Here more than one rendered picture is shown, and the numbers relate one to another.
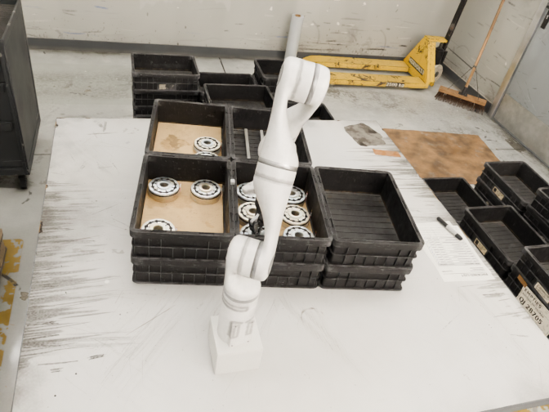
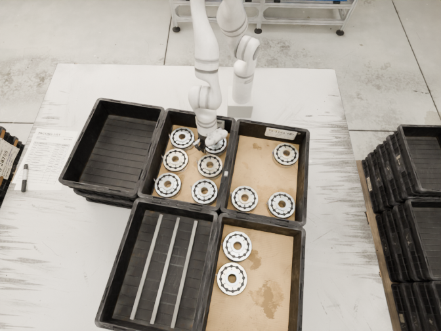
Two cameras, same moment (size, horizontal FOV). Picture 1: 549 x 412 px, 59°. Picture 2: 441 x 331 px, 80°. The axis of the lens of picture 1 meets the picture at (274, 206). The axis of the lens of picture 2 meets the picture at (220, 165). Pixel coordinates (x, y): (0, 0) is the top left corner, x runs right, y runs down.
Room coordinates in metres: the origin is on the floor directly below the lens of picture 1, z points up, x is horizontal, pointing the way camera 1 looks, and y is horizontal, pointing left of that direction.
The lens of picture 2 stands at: (1.65, 0.28, 1.82)
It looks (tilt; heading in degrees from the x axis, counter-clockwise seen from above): 64 degrees down; 202
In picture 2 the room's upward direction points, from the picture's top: 1 degrees clockwise
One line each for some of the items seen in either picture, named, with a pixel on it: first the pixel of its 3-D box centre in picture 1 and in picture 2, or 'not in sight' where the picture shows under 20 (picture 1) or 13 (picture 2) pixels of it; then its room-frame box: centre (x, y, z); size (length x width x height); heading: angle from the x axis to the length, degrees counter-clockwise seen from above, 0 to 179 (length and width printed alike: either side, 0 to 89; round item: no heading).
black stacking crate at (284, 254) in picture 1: (275, 211); (191, 161); (1.26, -0.01, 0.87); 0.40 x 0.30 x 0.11; 13
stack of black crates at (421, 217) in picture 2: not in sight; (424, 243); (0.97, 1.24, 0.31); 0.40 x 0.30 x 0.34; 22
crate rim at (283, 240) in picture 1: (278, 199); (189, 155); (1.26, -0.01, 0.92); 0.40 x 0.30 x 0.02; 13
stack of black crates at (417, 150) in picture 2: not in sight; (409, 173); (0.60, 1.09, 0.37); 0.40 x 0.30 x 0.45; 22
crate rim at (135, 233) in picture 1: (185, 194); (267, 168); (1.19, 0.29, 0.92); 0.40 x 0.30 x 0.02; 13
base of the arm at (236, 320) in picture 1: (237, 311); (242, 84); (0.81, 0.04, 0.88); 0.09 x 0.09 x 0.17; 31
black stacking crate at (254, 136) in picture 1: (265, 146); (165, 265); (1.65, 0.08, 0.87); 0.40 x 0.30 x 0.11; 13
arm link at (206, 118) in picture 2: not in sight; (203, 105); (1.16, 0.01, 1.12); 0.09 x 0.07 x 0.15; 105
